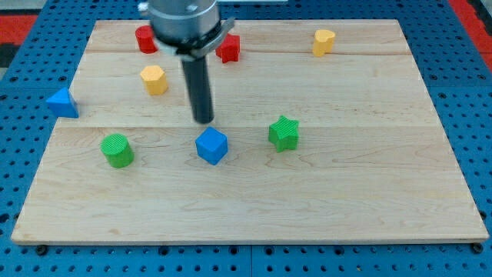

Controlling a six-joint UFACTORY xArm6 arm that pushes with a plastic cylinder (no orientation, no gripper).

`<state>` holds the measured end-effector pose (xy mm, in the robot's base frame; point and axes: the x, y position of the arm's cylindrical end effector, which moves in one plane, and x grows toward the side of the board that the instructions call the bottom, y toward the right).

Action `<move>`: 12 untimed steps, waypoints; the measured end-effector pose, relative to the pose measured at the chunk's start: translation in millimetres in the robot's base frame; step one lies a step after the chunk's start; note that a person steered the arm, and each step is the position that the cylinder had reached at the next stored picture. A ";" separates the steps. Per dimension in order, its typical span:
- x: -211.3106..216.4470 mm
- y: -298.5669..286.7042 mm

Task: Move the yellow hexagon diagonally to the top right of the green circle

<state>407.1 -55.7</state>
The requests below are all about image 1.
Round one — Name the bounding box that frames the green cylinder block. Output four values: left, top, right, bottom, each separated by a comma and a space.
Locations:
100, 133, 135, 169

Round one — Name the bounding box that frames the red cylinder block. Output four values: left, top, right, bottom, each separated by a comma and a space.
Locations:
135, 25, 158, 54

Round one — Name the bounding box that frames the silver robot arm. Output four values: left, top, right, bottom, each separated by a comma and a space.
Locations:
138, 0, 235, 124

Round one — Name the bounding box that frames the yellow heart block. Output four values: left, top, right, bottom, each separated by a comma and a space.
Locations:
312, 29, 336, 57

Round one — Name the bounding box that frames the wooden board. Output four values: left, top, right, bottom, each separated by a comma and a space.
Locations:
12, 19, 489, 245

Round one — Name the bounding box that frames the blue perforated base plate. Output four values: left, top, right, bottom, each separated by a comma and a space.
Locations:
1, 1, 491, 276

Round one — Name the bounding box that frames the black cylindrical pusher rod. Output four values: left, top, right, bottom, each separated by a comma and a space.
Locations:
181, 56, 214, 124

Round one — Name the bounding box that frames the blue cube block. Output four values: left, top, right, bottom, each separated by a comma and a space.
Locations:
195, 127, 228, 165

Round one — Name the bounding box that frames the blue triangle block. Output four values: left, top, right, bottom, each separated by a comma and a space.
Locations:
46, 87, 79, 118

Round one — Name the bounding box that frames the green star block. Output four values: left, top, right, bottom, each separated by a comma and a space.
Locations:
268, 115, 299, 152

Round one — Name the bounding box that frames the red star block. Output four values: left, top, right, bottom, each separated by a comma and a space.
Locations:
215, 34, 241, 63

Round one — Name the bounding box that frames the yellow hexagon block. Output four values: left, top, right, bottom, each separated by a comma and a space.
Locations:
140, 65, 168, 95

